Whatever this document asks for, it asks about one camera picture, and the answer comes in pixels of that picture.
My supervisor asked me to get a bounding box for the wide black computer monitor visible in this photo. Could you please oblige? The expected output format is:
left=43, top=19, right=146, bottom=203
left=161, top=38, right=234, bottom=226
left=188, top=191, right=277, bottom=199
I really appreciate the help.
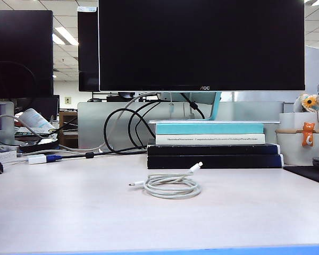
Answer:
left=0, top=10, right=54, bottom=99

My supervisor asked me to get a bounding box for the black cable with blue plug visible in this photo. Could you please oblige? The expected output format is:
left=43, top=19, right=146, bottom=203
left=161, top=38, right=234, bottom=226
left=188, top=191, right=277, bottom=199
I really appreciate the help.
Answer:
left=46, top=149, right=148, bottom=163

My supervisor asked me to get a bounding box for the white book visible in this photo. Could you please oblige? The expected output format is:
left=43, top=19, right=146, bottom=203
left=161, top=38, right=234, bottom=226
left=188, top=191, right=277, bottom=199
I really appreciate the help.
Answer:
left=155, top=133, right=266, bottom=146

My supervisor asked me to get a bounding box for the large black AOC monitor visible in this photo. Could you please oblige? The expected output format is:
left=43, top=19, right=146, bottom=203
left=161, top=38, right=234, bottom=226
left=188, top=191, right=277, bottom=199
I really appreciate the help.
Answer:
left=98, top=0, right=306, bottom=92

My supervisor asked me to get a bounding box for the orange cat figurine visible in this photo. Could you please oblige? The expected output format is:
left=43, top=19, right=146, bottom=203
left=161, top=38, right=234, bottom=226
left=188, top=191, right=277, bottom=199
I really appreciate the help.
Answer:
left=302, top=122, right=316, bottom=147

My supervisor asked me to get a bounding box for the black mouse pad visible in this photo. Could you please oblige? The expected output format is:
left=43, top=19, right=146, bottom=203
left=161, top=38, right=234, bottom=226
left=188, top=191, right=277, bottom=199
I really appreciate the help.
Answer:
left=283, top=166, right=319, bottom=186

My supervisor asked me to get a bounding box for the silver display with purple screen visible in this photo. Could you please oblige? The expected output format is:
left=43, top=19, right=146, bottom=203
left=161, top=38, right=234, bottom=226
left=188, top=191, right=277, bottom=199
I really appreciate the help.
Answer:
left=0, top=101, right=15, bottom=146

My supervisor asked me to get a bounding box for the stack of magazines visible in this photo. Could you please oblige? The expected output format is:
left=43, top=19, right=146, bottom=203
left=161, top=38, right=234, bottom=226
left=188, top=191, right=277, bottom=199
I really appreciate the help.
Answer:
left=14, top=126, right=59, bottom=139

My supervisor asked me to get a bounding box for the black hardcover book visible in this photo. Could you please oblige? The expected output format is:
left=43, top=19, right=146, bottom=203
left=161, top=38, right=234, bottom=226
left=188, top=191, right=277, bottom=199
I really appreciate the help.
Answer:
left=147, top=143, right=281, bottom=156
left=147, top=154, right=284, bottom=169

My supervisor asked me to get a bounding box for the white charging cable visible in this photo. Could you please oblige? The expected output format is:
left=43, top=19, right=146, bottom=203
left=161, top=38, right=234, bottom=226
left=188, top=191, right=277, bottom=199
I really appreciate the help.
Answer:
left=128, top=161, right=204, bottom=200

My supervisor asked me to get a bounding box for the plush toy with sunflower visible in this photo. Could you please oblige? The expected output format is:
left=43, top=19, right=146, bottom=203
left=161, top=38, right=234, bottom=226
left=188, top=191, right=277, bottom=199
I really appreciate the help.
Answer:
left=293, top=92, right=319, bottom=114

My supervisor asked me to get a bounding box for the white square container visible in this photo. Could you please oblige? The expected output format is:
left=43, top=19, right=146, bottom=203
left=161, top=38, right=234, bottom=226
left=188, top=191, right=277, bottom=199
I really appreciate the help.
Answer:
left=279, top=112, right=319, bottom=131

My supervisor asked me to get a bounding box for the teal white monitor stand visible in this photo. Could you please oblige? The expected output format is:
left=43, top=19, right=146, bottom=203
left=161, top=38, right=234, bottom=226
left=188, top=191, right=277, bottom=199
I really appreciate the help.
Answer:
left=148, top=91, right=281, bottom=125

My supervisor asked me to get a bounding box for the black tray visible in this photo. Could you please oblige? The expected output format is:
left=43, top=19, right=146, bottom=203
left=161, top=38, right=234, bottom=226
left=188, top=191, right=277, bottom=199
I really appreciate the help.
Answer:
left=19, top=138, right=61, bottom=153

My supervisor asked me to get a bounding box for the white partition panel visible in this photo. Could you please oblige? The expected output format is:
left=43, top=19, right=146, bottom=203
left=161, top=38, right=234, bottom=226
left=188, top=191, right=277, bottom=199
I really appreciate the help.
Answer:
left=305, top=45, right=319, bottom=92

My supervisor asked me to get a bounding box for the white box stack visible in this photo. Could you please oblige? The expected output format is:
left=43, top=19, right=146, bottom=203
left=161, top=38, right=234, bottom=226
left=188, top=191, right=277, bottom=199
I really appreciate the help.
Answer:
left=0, top=150, right=18, bottom=166

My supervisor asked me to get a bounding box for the brown wooden cabinet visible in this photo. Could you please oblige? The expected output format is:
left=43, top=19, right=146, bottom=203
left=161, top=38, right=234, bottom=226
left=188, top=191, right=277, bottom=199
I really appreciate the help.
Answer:
left=58, top=110, right=79, bottom=148

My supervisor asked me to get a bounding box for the black monitor with white sticker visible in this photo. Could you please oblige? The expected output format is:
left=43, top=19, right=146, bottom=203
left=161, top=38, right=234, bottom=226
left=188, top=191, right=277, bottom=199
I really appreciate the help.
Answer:
left=77, top=6, right=100, bottom=92

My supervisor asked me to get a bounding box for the white video adapter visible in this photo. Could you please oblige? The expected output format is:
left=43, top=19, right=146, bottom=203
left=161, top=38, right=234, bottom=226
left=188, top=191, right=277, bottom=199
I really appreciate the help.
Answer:
left=27, top=154, right=47, bottom=165

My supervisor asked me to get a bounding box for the rolled white booklet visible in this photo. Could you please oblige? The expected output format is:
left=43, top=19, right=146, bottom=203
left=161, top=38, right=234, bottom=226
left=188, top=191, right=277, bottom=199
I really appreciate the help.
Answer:
left=18, top=108, right=55, bottom=131

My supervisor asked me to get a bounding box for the white cup with wooden lid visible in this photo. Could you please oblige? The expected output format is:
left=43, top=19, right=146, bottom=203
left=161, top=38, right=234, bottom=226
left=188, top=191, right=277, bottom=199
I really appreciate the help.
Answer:
left=275, top=128, right=319, bottom=166

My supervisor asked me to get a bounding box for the small dark monitor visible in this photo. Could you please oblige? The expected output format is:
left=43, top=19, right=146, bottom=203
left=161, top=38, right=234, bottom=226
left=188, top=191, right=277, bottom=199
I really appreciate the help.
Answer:
left=15, top=95, right=61, bottom=121

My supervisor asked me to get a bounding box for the teal book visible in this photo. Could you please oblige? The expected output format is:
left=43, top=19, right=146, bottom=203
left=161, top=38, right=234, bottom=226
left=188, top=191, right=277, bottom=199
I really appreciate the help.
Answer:
left=155, top=123, right=265, bottom=135

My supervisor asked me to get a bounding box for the black looped cable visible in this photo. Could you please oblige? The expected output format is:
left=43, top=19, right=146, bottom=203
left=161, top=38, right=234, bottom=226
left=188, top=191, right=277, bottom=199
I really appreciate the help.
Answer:
left=103, top=100, right=162, bottom=155
left=128, top=100, right=162, bottom=149

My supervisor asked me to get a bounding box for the black monitor cable with ferrite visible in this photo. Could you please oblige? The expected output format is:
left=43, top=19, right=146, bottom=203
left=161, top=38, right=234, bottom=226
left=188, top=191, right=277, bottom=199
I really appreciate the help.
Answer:
left=180, top=92, right=206, bottom=120

